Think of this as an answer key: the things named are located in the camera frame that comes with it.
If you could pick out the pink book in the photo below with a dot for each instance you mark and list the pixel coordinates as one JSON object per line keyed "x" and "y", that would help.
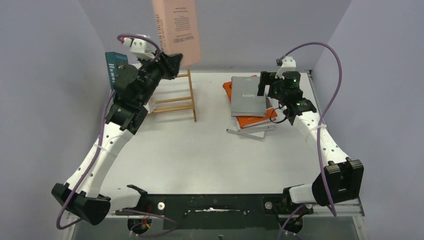
{"x": 177, "y": 27}

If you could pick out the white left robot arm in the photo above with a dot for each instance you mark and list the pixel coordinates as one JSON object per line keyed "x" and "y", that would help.
{"x": 123, "y": 114}

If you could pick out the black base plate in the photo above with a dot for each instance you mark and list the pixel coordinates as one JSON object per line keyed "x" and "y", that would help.
{"x": 267, "y": 211}

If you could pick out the orange book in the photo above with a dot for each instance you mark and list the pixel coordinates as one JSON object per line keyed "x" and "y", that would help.
{"x": 250, "y": 121}

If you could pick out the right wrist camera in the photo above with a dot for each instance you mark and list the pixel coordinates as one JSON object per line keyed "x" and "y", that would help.
{"x": 286, "y": 64}

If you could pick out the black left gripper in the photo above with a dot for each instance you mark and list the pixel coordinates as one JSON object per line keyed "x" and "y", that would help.
{"x": 168, "y": 64}

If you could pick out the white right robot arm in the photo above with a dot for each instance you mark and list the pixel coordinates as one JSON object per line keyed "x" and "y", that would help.
{"x": 340, "y": 176}

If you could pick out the grey book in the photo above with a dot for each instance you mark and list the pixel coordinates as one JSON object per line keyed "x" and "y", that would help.
{"x": 253, "y": 132}
{"x": 245, "y": 101}

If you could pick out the wooden book rack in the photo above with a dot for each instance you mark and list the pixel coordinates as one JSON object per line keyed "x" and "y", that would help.
{"x": 179, "y": 107}

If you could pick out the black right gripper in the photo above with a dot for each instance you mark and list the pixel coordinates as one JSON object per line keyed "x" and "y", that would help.
{"x": 265, "y": 84}

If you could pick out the teal Humor book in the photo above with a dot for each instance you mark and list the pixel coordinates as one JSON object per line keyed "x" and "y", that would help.
{"x": 114, "y": 60}

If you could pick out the white Afternoon tea book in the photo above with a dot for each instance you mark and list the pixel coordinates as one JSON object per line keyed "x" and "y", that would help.
{"x": 151, "y": 105}

